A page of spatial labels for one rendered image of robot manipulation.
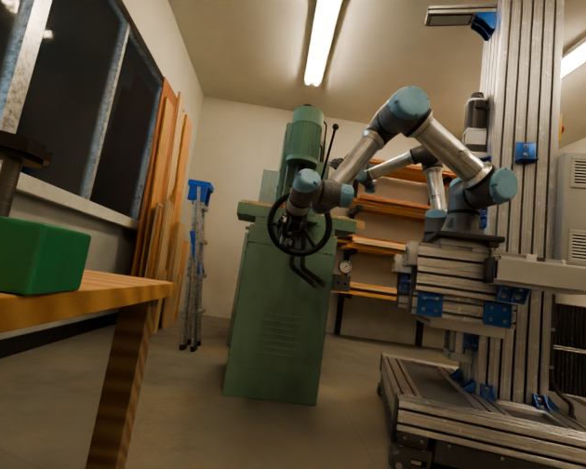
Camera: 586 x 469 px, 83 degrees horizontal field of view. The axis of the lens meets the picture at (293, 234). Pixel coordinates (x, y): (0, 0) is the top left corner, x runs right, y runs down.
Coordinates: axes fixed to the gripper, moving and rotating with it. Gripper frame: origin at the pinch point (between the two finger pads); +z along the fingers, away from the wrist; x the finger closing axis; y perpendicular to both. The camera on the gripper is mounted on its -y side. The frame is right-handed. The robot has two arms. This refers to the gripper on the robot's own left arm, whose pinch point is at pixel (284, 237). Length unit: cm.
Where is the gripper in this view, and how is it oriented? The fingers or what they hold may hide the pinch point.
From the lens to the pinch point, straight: 127.9
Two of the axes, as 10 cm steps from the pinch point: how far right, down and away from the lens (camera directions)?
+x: 9.7, 1.5, 1.8
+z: -2.4, 5.8, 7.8
